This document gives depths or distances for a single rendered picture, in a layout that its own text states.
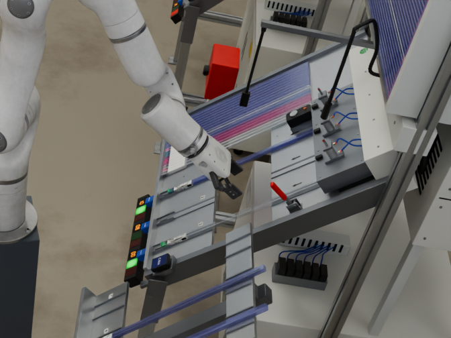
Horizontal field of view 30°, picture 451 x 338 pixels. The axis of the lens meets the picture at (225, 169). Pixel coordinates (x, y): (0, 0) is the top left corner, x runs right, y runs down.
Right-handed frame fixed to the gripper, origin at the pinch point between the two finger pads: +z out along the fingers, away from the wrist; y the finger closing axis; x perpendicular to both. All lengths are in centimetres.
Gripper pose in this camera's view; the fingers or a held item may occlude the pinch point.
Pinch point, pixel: (235, 182)
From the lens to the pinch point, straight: 213.2
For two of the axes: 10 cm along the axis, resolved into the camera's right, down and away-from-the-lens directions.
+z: 6.5, 6.0, 4.7
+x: -7.6, 4.8, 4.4
